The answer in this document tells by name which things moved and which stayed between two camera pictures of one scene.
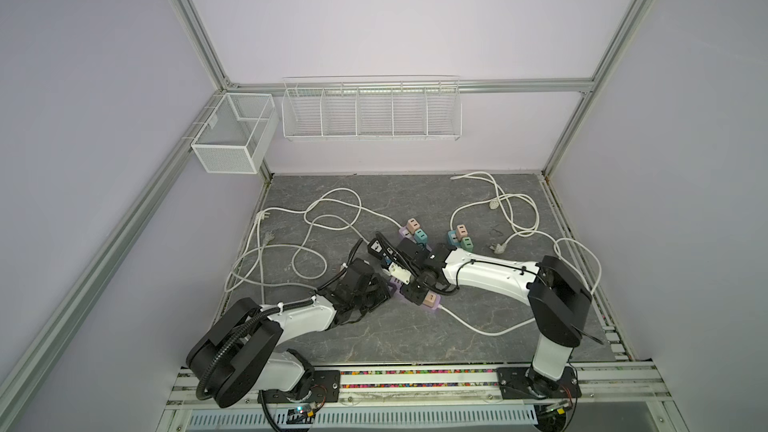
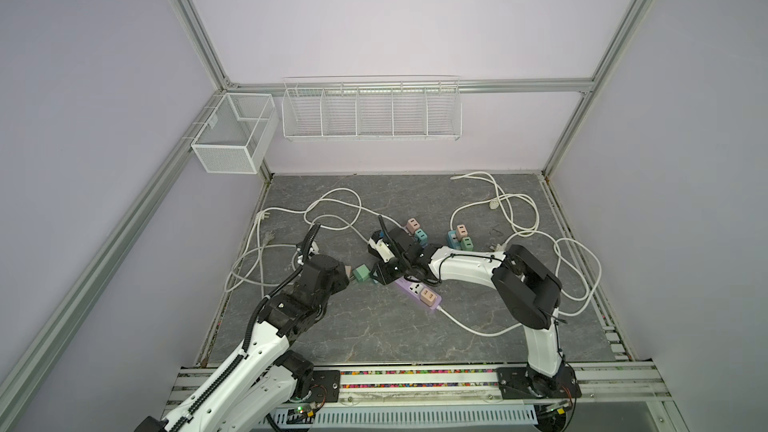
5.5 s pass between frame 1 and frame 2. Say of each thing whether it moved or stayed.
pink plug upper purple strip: stayed
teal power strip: stayed
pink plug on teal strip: stayed
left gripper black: moved
